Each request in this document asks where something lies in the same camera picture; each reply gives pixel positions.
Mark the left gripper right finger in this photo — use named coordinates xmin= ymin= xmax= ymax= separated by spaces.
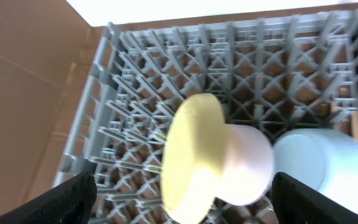
xmin=271 ymin=172 xmax=358 ymax=224

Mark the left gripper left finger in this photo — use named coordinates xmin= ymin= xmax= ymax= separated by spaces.
xmin=0 ymin=172 xmax=97 ymax=224

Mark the light blue bowl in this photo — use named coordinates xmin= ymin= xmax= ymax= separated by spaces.
xmin=273 ymin=128 xmax=358 ymax=214

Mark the pink white bowl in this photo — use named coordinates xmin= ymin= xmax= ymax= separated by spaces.
xmin=217 ymin=124 xmax=274 ymax=206

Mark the yellow plate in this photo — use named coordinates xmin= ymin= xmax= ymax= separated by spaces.
xmin=160 ymin=93 xmax=227 ymax=223

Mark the grey dishwasher rack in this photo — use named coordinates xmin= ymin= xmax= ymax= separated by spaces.
xmin=54 ymin=9 xmax=358 ymax=223

